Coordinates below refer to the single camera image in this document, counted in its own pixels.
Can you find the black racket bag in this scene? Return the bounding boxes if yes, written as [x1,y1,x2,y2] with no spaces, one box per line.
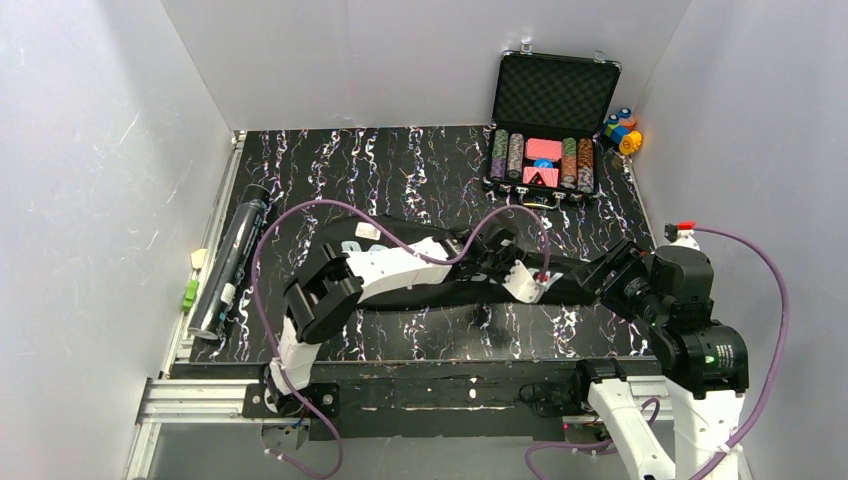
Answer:
[296,216,594,311]

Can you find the black shuttlecock tube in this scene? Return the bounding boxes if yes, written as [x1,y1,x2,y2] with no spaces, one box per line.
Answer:
[187,184,270,341]

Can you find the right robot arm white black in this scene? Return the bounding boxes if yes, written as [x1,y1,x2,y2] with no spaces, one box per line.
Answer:
[574,240,749,479]

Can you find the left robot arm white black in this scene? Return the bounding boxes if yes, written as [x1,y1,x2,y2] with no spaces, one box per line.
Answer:
[263,228,544,416]

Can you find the pink card deck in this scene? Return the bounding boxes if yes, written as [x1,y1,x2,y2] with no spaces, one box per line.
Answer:
[525,138,563,163]

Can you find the colourful toy blocks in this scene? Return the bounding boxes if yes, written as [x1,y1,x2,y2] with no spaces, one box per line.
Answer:
[601,108,644,156]

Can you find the black poker chip case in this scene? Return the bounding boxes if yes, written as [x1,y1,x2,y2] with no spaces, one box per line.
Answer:
[482,50,621,210]

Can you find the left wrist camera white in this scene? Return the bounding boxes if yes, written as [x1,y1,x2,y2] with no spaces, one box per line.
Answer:
[502,260,549,304]

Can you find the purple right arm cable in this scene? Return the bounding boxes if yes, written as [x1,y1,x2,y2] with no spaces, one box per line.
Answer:
[525,221,791,480]

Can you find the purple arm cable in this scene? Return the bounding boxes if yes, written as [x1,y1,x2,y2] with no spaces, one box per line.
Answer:
[525,221,791,480]
[250,198,552,480]

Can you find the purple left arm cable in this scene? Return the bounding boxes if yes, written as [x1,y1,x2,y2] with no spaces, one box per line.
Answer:
[250,198,552,480]

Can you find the beige block on rail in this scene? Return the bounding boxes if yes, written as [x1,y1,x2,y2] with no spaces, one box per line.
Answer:
[190,248,207,270]

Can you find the green clip on rail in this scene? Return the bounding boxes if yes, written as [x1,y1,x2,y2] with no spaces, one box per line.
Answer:
[181,279,199,313]

